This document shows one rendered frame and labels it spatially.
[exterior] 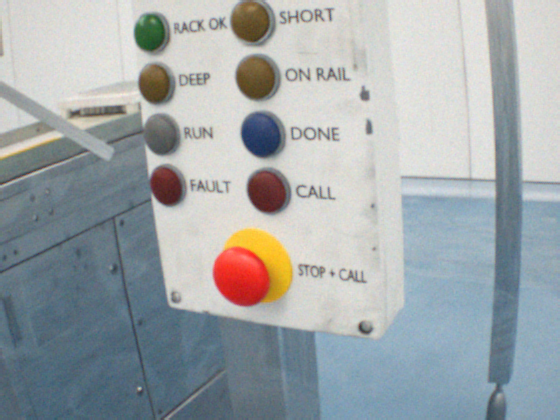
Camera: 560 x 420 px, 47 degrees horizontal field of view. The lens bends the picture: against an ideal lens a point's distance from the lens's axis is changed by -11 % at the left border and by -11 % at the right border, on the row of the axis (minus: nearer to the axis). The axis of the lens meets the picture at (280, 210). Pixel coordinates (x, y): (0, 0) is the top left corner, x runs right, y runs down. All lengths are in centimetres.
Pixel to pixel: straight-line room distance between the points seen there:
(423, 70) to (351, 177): 363
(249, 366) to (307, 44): 29
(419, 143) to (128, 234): 282
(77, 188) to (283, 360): 82
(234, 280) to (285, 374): 16
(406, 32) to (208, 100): 361
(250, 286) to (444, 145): 368
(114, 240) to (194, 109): 104
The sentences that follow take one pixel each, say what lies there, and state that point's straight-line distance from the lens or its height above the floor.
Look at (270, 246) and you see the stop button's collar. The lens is 46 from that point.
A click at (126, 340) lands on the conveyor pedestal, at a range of 155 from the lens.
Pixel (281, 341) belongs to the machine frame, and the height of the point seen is 90.
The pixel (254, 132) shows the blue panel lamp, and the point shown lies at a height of 108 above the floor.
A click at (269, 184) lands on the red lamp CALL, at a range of 44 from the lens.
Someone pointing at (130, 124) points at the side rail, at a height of 96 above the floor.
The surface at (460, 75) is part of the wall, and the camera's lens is 400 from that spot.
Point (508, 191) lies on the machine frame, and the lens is 162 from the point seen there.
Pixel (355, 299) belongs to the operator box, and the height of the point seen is 98.
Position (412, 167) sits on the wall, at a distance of 417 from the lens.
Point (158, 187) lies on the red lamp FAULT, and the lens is 49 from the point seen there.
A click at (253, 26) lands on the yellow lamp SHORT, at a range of 42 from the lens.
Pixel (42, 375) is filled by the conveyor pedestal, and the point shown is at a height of 53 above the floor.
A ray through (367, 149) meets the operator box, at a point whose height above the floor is 107.
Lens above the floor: 116
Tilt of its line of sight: 17 degrees down
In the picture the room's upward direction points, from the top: 5 degrees counter-clockwise
